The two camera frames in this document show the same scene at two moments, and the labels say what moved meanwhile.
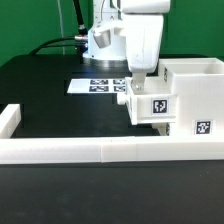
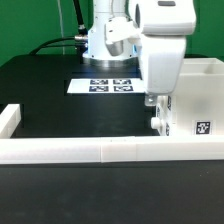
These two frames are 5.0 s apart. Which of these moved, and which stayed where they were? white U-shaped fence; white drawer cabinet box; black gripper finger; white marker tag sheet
Moved: black gripper finger
Stayed: white marker tag sheet; white drawer cabinet box; white U-shaped fence
